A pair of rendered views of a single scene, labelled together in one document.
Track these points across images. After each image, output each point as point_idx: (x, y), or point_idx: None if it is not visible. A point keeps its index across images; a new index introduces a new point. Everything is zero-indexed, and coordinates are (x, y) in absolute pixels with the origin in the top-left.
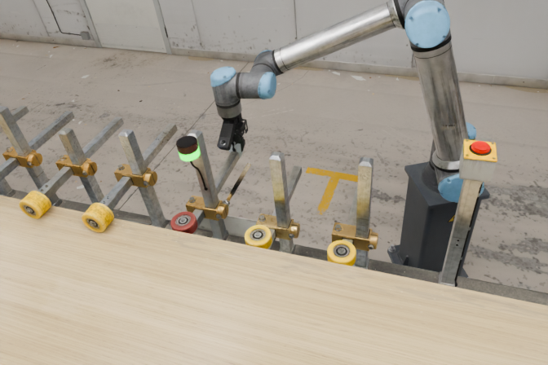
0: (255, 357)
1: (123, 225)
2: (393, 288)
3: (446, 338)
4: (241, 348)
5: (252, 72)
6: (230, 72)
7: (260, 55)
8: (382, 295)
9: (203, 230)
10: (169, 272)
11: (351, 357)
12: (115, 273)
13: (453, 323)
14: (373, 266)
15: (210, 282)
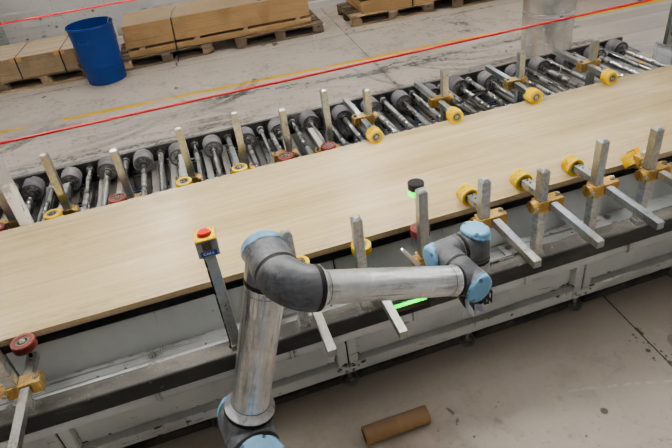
0: (308, 207)
1: (454, 208)
2: None
3: (220, 254)
4: (318, 206)
5: (449, 242)
6: (465, 229)
7: (476, 267)
8: None
9: None
10: (390, 207)
11: (264, 227)
12: None
13: (218, 261)
14: (295, 328)
15: (361, 215)
